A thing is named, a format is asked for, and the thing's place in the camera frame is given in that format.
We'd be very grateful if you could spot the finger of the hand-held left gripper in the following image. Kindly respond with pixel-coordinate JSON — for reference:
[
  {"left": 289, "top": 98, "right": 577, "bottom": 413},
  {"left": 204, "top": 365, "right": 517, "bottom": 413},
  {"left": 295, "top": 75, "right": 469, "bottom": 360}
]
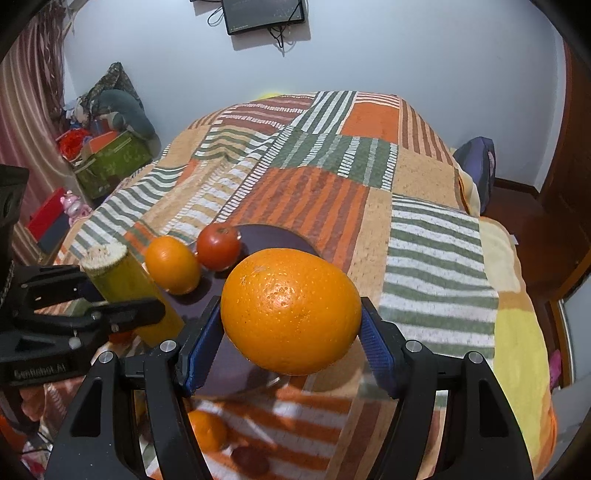
[
  {"left": 11, "top": 298, "right": 167, "bottom": 346},
  {"left": 14, "top": 264, "right": 109, "bottom": 309}
]

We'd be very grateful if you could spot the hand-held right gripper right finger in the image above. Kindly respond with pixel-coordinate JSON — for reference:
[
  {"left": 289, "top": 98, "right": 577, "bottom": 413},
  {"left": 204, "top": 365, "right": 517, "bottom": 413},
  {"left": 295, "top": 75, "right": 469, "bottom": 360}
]
[{"left": 358, "top": 296, "right": 548, "bottom": 480}]

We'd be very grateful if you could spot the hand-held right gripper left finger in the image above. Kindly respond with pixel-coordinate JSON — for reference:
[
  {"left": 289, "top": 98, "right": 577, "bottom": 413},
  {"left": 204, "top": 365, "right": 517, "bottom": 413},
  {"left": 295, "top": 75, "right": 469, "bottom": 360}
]
[{"left": 44, "top": 295, "right": 227, "bottom": 480}]

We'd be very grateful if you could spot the green sugarcane piece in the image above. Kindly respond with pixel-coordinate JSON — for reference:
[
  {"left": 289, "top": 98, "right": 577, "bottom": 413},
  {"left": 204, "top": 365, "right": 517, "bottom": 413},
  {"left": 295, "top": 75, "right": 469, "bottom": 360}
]
[{"left": 81, "top": 244, "right": 185, "bottom": 347}]

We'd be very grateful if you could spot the large orange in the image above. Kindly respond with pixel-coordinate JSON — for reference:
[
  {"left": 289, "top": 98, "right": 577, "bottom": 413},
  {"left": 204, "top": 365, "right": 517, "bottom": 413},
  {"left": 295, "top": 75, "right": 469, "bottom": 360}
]
[{"left": 221, "top": 248, "right": 362, "bottom": 376}]

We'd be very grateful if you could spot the dark purple plate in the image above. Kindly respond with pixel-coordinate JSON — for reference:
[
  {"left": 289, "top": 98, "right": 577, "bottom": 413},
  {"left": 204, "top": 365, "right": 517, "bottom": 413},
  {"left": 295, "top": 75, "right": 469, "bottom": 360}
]
[{"left": 152, "top": 224, "right": 324, "bottom": 398}]

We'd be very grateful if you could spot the red box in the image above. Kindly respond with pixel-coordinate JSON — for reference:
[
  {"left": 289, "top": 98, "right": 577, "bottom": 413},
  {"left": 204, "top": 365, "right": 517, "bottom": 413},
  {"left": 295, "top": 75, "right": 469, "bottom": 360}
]
[{"left": 25, "top": 187, "right": 66, "bottom": 241}]

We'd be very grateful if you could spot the small orange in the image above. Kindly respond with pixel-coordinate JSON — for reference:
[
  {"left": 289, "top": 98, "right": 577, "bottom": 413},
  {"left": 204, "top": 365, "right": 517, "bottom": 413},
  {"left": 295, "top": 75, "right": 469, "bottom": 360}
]
[
  {"left": 187, "top": 410, "right": 229, "bottom": 453},
  {"left": 145, "top": 236, "right": 201, "bottom": 295}
]

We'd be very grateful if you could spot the red tomato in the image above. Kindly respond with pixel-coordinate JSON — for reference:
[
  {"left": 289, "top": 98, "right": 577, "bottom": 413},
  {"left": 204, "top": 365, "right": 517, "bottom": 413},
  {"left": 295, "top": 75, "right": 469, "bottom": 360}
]
[{"left": 197, "top": 223, "right": 242, "bottom": 271}]

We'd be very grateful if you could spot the striped patchwork blanket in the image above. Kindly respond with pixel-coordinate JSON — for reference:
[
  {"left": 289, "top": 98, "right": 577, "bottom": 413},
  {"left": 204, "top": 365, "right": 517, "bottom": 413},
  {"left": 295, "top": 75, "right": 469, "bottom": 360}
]
[{"left": 18, "top": 91, "right": 557, "bottom": 480}]

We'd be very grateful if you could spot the dark red fruit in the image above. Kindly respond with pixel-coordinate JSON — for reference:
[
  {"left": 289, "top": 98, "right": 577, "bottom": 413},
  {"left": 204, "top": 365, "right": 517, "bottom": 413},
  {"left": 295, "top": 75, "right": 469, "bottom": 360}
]
[{"left": 231, "top": 445, "right": 270, "bottom": 476}]

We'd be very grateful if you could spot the green cardboard box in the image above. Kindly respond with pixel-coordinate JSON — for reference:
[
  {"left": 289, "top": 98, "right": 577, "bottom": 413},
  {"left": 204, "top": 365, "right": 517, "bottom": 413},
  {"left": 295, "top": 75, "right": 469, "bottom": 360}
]
[{"left": 74, "top": 130, "right": 154, "bottom": 200}]

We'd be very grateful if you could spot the red mesh bag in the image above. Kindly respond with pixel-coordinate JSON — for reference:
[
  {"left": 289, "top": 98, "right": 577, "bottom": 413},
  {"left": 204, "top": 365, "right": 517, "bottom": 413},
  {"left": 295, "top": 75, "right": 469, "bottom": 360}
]
[{"left": 57, "top": 129, "right": 92, "bottom": 161}]

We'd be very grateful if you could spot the striped pink curtain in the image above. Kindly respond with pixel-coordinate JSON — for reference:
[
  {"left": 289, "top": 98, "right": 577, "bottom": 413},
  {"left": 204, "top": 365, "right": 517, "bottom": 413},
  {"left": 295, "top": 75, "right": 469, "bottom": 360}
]
[{"left": 0, "top": 7, "right": 66, "bottom": 265}]

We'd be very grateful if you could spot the pile of clothes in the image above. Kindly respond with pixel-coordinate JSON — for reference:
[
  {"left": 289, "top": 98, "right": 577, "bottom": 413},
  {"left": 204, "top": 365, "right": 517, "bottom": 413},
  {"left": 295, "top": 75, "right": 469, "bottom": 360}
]
[{"left": 75, "top": 62, "right": 158, "bottom": 140}]

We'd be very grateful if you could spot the purple backpack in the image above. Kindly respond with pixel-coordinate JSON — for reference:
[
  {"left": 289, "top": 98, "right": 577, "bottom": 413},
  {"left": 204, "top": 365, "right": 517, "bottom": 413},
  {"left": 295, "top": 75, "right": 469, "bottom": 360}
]
[{"left": 452, "top": 136, "right": 498, "bottom": 216}]

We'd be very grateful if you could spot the brown wooden wardrobe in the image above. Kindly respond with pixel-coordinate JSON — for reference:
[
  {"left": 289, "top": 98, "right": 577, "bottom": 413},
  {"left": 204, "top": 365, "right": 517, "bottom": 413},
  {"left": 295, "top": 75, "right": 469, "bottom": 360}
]
[{"left": 536, "top": 37, "right": 591, "bottom": 301}]

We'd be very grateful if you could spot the black monitor cable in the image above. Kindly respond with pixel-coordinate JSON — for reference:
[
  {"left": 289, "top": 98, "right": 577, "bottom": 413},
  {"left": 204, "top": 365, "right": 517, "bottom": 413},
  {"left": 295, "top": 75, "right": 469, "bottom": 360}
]
[{"left": 269, "top": 21, "right": 297, "bottom": 52}]

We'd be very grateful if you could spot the black wall monitor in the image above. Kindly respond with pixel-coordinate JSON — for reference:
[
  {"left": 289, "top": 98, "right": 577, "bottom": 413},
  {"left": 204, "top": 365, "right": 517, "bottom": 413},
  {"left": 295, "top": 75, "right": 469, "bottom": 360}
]
[{"left": 221, "top": 0, "right": 306, "bottom": 36}]

